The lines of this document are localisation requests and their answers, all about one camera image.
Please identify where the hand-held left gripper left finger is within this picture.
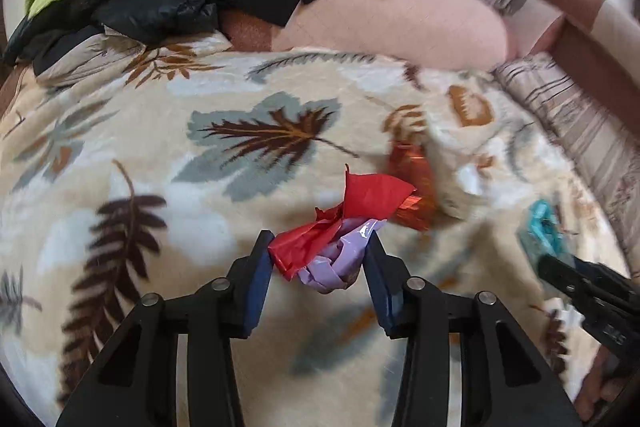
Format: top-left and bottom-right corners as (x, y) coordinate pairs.
(56, 229), (276, 427)

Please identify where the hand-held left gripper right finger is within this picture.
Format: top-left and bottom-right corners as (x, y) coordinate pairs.
(362, 234), (583, 427)

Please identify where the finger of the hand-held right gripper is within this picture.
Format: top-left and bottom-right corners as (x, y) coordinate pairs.
(537, 254), (602, 309)

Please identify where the purple paper ball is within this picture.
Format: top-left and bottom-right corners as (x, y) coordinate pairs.
(295, 217), (388, 294)

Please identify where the teal plastic packet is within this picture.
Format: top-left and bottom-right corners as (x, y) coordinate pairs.
(520, 199), (568, 265)

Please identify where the red plastic wrapper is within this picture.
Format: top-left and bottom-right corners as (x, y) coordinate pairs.
(267, 164), (416, 282)

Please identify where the person's right hand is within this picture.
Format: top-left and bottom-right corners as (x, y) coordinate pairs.
(575, 352), (632, 424)

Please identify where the dark red foil wrapper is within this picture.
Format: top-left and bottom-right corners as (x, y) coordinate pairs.
(385, 142), (443, 230)

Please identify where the striped floral cushion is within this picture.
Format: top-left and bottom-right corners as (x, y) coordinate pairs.
(492, 52), (640, 258)

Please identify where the leaf print blanket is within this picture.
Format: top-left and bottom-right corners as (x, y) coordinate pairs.
(0, 32), (631, 427)

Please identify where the brown sofa backrest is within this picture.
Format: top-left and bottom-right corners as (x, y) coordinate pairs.
(505, 0), (640, 108)

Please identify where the pink sofa cushion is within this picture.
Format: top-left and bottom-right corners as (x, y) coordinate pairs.
(272, 0), (511, 70)

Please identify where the black jacket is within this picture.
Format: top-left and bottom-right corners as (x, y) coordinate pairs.
(2, 0), (346, 75)

